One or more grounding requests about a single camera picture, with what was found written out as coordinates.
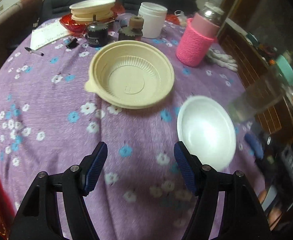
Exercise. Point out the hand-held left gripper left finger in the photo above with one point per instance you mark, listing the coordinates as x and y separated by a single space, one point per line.
95 170

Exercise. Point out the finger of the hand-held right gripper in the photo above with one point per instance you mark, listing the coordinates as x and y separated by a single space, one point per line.
255 146

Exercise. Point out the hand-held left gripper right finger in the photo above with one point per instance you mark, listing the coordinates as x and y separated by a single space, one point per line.
184 170

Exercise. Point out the white foam bowl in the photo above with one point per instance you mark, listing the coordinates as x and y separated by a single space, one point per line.
206 130

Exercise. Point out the purple floral tablecloth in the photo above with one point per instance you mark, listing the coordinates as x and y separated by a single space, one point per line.
61 130

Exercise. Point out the wooden side cabinet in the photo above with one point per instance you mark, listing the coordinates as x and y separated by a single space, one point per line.
251 65

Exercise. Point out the teal round container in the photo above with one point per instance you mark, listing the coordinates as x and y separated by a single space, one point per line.
287 70

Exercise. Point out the white gloves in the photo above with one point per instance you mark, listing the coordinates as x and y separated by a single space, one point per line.
222 58

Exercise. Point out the bottle with pink knitted sleeve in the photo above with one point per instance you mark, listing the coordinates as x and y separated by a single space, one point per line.
194 45

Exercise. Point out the black clip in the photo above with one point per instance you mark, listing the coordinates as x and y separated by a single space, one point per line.
73 43

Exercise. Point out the black pen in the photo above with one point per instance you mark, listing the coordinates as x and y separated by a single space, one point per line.
34 51

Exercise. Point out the black jar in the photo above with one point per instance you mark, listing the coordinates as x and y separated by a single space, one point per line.
96 35

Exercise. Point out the dark jar with brown lid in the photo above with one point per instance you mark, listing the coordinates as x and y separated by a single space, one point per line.
131 33

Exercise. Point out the white paper sheet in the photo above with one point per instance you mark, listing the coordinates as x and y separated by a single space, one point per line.
46 36

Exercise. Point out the red bowl under stack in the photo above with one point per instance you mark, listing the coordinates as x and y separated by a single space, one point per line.
74 25

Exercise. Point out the white plastic jar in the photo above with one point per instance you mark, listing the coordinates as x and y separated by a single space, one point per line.
151 20

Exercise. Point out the brown sofa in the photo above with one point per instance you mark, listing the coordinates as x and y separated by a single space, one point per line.
9 30

